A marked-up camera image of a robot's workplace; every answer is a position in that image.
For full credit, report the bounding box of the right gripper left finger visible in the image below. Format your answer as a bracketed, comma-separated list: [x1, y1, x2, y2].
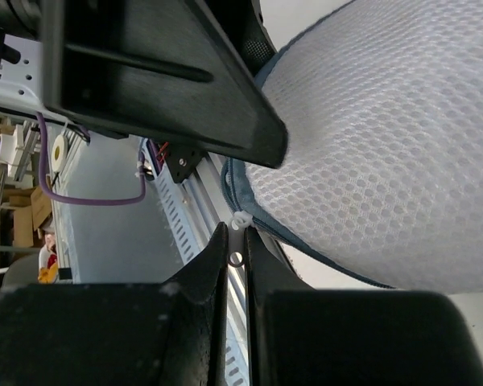
[0, 223, 229, 385]

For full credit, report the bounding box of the aluminium front rail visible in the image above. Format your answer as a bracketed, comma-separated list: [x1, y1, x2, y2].
[180, 154, 303, 295]

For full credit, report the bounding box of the white mesh bag blue zipper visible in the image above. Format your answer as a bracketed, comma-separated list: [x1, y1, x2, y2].
[222, 1, 483, 294]

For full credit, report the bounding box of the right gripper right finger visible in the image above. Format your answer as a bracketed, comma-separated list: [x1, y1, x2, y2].
[243, 229, 483, 385]

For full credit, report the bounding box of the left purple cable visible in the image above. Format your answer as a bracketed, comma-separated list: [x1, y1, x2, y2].
[35, 112, 148, 208]

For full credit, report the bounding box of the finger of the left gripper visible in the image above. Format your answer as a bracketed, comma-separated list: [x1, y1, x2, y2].
[192, 1, 276, 79]
[40, 1, 288, 168]

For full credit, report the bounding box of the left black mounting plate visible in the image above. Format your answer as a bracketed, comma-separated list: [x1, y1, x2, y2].
[162, 144, 205, 183]

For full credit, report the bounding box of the white slotted cable duct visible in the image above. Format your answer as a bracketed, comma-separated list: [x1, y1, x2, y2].
[141, 139, 250, 385]

